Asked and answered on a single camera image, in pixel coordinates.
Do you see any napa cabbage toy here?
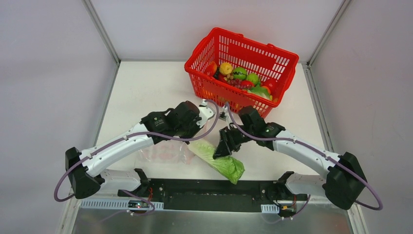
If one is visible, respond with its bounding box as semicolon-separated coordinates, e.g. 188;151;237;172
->
188;139;245;185

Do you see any clear zip top bag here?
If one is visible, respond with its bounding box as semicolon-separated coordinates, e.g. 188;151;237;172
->
138;141;195;164

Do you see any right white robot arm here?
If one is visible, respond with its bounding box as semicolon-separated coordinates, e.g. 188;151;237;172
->
213;106;367;210

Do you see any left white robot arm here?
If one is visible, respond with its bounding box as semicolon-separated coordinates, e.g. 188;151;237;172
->
65;101;215;199

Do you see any green lettuce toy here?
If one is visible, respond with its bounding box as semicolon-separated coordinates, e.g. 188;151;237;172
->
247;86;272;101

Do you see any red pepper toy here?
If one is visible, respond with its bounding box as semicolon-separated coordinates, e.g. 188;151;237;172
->
240;80;255;90

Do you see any red plastic shopping basket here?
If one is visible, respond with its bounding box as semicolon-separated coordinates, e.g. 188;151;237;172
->
184;27;299;117

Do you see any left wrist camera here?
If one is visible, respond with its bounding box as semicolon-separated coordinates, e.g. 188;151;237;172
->
197;99;215;128

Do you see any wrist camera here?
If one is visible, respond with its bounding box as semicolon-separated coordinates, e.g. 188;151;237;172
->
218;108;230;124
197;99;215;128

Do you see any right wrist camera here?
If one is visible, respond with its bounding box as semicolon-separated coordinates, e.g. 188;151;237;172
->
218;108;230;124

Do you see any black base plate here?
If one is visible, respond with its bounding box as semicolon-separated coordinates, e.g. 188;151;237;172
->
133;178;308;213

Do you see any aluminium frame rail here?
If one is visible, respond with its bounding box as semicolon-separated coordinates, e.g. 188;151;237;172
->
68;176;359;205

